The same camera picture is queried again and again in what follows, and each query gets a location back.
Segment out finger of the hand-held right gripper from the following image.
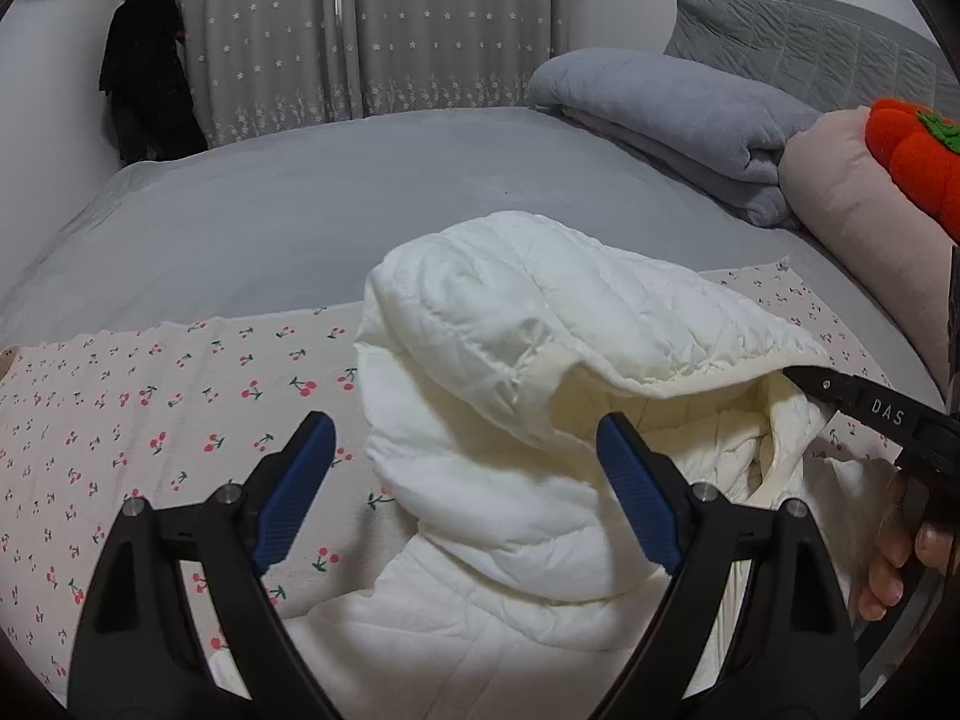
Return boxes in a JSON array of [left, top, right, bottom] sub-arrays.
[[782, 364, 960, 467]]

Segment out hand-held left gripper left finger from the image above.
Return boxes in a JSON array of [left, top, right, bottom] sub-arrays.
[[67, 411, 340, 720]]

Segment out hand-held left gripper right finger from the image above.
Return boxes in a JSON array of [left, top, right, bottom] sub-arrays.
[[596, 412, 860, 720]]

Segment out white quilted jacket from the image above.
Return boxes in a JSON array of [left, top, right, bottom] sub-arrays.
[[206, 210, 901, 720]]

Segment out hanging black clothes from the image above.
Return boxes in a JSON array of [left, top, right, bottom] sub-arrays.
[[99, 0, 209, 168]]

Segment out person's right hand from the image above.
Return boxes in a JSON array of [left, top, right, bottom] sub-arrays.
[[855, 465, 960, 623]]

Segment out cherry print sheet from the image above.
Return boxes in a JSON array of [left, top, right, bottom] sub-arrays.
[[0, 259, 893, 691]]

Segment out beige pillow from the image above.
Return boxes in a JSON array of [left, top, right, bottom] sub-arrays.
[[778, 106, 960, 391]]

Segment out orange plush toy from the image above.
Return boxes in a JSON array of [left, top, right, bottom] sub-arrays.
[[865, 97, 960, 237]]

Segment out grey bed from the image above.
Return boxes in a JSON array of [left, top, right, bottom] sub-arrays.
[[0, 106, 946, 406]]

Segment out folded grey blanket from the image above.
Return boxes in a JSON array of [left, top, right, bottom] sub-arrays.
[[525, 47, 826, 230]]

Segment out grey quilted pillow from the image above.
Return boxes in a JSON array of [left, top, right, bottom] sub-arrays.
[[664, 0, 901, 117]]

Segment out grey star print curtain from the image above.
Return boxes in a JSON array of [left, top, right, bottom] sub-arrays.
[[174, 0, 357, 147], [351, 0, 572, 119]]

